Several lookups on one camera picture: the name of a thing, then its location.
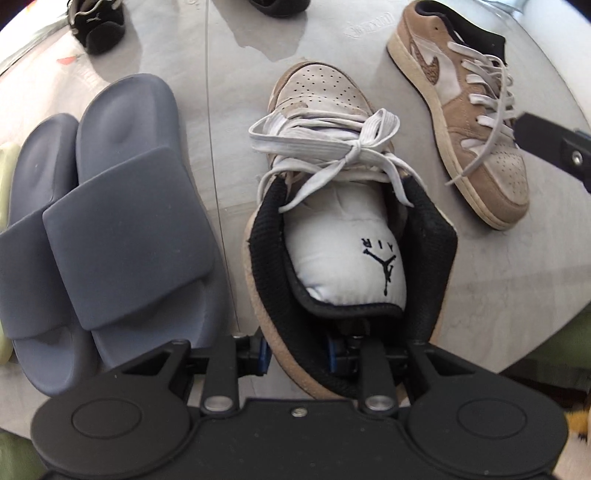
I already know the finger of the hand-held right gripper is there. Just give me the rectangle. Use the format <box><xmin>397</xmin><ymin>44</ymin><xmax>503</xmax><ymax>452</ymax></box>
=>
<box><xmin>514</xmin><ymin>111</ymin><xmax>591</xmax><ymax>193</ymax></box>

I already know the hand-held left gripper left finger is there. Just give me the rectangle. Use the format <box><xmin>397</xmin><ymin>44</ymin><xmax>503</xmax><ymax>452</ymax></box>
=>
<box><xmin>113</xmin><ymin>335</ymin><xmax>271</xmax><ymax>414</ymax></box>

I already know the black sneaker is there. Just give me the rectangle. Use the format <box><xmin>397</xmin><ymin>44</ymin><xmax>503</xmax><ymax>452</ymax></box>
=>
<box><xmin>67</xmin><ymin>0</ymin><xmax>126</xmax><ymax>56</ymax></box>
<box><xmin>249</xmin><ymin>0</ymin><xmax>311</xmax><ymax>18</ymax></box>

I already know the white printed plastic curtain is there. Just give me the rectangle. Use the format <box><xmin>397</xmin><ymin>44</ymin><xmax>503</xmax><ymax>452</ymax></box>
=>
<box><xmin>0</xmin><ymin>41</ymin><xmax>100</xmax><ymax>153</ymax></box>

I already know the green slide slipper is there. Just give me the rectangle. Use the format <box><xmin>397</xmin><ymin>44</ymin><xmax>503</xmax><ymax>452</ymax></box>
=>
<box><xmin>0</xmin><ymin>142</ymin><xmax>20</xmax><ymax>365</ymax></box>

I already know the grey slide slipper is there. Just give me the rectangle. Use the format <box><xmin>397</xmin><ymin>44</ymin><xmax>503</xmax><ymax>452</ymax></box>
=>
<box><xmin>0</xmin><ymin>114</ymin><xmax>100</xmax><ymax>398</ymax></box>
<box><xmin>42</xmin><ymin>74</ymin><xmax>229</xmax><ymax>372</ymax></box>

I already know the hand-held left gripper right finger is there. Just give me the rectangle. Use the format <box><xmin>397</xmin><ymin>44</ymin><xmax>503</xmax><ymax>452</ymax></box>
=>
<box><xmin>325</xmin><ymin>335</ymin><xmax>481</xmax><ymax>414</ymax></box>

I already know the green cushion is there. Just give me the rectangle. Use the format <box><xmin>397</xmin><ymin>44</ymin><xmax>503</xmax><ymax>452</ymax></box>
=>
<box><xmin>0</xmin><ymin>318</ymin><xmax>591</xmax><ymax>480</ymax></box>

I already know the tan and white sneaker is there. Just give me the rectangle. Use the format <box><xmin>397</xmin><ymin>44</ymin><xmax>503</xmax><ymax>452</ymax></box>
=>
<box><xmin>387</xmin><ymin>0</ymin><xmax>530</xmax><ymax>230</ymax></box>
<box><xmin>242</xmin><ymin>62</ymin><xmax>460</xmax><ymax>402</ymax></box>

